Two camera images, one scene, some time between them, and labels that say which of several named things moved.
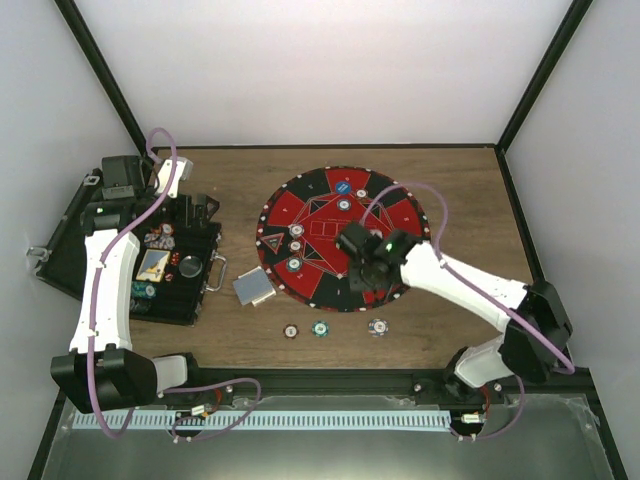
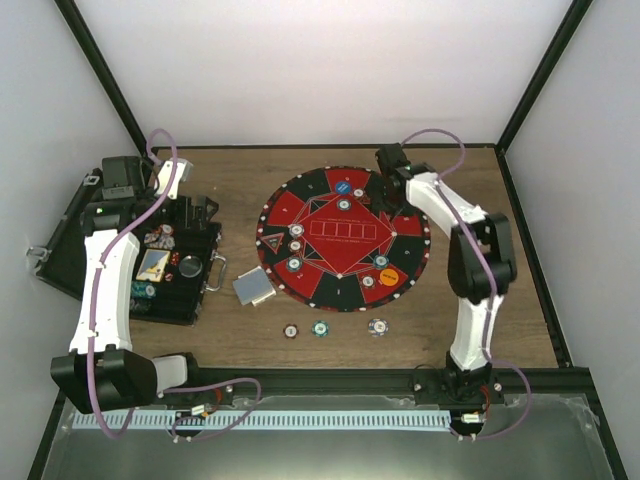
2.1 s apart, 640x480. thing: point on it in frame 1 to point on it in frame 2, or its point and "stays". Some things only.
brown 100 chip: [295, 245] stays
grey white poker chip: [378, 327] stays
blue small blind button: [343, 187] stays
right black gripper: [358, 284] to [377, 205]
